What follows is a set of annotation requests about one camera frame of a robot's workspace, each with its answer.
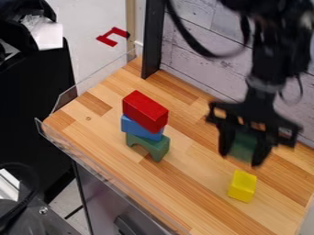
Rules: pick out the black post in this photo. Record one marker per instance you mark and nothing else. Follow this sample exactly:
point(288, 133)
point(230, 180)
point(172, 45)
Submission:
point(153, 38)

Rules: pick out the yellow block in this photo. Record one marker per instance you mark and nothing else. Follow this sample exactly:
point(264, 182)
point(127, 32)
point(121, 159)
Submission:
point(242, 186)

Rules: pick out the green arch block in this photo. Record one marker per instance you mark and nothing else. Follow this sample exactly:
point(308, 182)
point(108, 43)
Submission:
point(149, 146)

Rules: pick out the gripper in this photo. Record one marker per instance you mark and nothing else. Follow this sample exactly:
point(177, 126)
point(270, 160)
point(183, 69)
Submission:
point(257, 113)

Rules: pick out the red block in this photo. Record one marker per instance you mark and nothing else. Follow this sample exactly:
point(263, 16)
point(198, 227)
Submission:
point(145, 111)

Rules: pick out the blue block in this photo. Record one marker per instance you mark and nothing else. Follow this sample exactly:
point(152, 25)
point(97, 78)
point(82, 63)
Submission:
point(139, 129)

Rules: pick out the green cube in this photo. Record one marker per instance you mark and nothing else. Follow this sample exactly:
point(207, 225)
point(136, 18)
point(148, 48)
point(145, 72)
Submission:
point(243, 147)

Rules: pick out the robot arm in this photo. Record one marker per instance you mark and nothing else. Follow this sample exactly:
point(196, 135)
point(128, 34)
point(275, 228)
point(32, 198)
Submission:
point(278, 36)

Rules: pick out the red bracket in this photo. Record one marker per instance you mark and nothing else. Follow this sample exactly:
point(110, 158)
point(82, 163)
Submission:
point(112, 36)

